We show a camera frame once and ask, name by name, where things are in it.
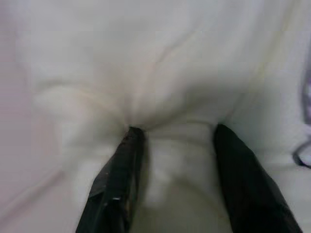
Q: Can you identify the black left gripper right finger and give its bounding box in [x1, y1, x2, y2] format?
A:
[215, 124, 304, 233]

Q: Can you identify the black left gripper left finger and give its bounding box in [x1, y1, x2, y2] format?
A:
[75, 126, 146, 233]

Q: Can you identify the cream cartoon print blanket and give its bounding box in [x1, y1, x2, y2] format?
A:
[14, 0, 311, 233]

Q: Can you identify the mattress with cream sheet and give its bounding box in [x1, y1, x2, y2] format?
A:
[0, 0, 81, 233]

